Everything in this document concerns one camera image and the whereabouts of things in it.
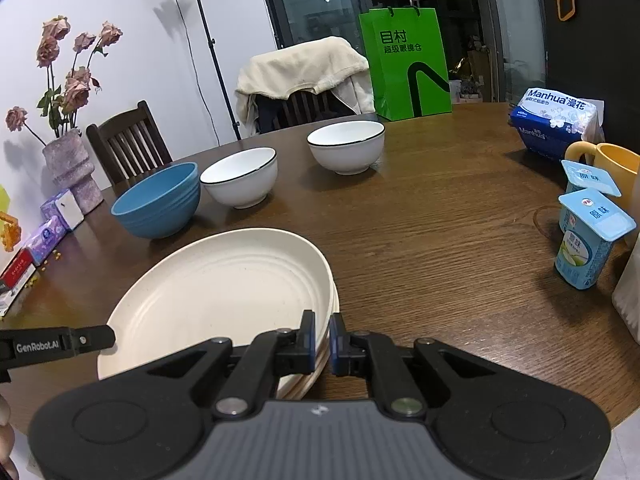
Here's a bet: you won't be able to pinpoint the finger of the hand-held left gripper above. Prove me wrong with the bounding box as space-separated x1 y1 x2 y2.
69 325 117 354

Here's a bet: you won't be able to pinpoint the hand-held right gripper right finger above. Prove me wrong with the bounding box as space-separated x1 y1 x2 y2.
329 312 503 418

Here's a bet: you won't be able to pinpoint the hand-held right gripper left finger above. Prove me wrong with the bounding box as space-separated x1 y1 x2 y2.
145 310 318 418

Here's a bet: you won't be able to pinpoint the blue bowl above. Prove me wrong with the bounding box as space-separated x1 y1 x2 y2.
111 162 202 239

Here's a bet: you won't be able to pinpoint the white bowl with black rim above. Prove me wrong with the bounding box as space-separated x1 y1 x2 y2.
306 120 386 176
200 147 279 210

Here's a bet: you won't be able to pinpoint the person's left hand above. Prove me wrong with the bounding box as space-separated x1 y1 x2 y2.
0 394 14 463

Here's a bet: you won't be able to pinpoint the white book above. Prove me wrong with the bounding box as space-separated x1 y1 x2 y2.
0 280 38 317

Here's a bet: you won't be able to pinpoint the red box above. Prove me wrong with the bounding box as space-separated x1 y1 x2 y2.
0 251 37 293

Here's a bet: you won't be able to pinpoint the scattered yellow corn kernels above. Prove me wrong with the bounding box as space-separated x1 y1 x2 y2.
27 249 65 288

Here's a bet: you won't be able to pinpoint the flat purple tissue pack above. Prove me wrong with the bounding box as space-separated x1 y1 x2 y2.
22 216 68 267

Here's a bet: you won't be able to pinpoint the yellow-green snack box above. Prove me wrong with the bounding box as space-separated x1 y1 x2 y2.
0 185 23 253

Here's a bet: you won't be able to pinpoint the purple and white tissue pack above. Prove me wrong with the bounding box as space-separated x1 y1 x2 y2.
40 190 86 233

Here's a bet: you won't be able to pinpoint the pink textured vase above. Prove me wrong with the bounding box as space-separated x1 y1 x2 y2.
41 127 105 215

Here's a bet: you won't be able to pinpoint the dark wooden chair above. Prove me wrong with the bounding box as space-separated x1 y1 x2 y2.
280 87 361 128
86 100 173 187

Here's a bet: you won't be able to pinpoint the dried pink roses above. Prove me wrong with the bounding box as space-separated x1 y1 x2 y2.
5 15 124 141

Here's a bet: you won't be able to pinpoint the light blue yogurt cup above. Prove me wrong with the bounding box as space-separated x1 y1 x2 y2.
561 159 622 198
554 189 638 290

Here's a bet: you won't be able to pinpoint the green paper bag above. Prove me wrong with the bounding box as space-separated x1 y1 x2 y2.
358 6 453 122

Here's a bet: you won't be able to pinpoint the cream jacket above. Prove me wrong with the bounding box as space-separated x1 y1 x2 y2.
235 36 376 126

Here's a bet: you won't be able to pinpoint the translucent plastic container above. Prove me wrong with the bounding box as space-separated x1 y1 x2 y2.
611 244 640 347

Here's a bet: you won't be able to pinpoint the blue tissue pack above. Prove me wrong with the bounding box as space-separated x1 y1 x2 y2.
510 87 605 163

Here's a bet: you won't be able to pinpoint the yellow mug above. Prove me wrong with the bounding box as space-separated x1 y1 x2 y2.
565 141 640 247

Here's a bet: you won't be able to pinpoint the sliding glass door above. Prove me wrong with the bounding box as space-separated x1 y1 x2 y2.
255 0 548 106

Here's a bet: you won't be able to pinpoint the black paper bag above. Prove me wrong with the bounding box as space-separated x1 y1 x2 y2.
540 0 640 148

